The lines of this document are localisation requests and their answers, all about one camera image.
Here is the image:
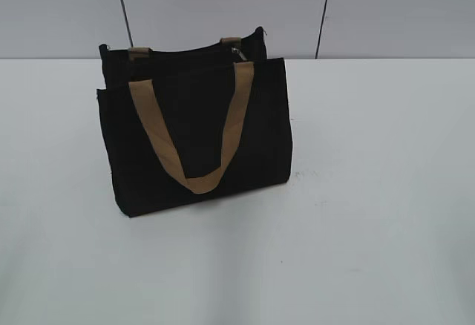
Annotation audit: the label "black tote bag tan handles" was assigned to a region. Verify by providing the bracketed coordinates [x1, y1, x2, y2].
[96, 27, 292, 217]

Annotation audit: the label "silver zipper pull with ring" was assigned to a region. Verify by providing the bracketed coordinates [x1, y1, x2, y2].
[231, 47, 247, 62]

